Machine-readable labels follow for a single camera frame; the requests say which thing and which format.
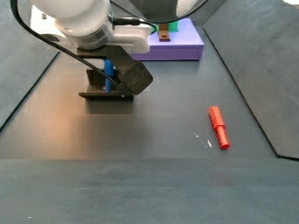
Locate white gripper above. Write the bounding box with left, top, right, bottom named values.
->
left=30, top=6, right=152, bottom=53

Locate blue peg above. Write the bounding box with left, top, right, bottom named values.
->
left=104, top=59, right=114, bottom=93

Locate black fixture stand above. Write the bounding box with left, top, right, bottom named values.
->
left=78, top=69, right=133, bottom=101

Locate green U-shaped block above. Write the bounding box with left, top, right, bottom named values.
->
left=152, top=21, right=178, bottom=32

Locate purple base block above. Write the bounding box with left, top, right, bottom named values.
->
left=130, top=18, right=204, bottom=61

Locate red peg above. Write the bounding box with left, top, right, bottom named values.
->
left=209, top=106, right=229, bottom=150

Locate brown L-shaped bracket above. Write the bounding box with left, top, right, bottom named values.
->
left=158, top=23, right=170, bottom=42

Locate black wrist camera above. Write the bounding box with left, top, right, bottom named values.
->
left=77, top=45, right=153, bottom=95

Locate black cable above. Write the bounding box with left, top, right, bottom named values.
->
left=9, top=0, right=136, bottom=97

